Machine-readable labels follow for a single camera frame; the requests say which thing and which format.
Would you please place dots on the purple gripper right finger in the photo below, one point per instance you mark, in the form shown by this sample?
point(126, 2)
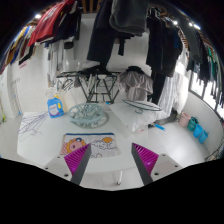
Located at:
point(145, 160)

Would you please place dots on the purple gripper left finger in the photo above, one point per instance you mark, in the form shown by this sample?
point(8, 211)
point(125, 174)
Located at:
point(77, 162)

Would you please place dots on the cartoon printed towel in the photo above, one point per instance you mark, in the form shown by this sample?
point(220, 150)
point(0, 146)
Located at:
point(102, 144)

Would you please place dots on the white folded bedding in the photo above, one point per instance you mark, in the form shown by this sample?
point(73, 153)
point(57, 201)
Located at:
point(136, 121)

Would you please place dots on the round teal clip hanger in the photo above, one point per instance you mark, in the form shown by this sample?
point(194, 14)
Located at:
point(88, 115)

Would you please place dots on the round green hoop hanger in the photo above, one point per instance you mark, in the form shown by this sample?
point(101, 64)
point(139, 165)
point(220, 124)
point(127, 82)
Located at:
point(141, 107)

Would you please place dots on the pink plastic bucket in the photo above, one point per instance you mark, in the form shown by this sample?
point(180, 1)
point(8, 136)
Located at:
point(184, 119)

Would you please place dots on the blue detergent bottle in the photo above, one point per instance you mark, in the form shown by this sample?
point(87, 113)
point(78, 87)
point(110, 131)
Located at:
point(55, 107)

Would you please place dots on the teal plastic bucket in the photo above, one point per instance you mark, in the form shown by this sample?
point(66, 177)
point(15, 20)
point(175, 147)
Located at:
point(192, 123)

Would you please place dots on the black folding drying rack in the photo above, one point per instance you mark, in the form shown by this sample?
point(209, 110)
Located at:
point(93, 84)

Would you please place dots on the dark hanging clothes right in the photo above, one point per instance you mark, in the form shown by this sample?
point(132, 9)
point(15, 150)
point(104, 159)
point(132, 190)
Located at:
point(164, 48)

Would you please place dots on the black hanging trousers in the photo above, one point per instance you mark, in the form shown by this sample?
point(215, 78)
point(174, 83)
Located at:
point(103, 35)

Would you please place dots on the red hanging shirt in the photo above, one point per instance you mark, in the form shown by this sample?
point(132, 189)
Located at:
point(48, 24)

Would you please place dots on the grey hanging sweater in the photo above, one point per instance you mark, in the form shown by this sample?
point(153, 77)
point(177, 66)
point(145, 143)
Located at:
point(129, 16)

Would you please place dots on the pile of wire hangers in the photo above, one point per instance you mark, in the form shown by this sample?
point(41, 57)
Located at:
point(30, 125)

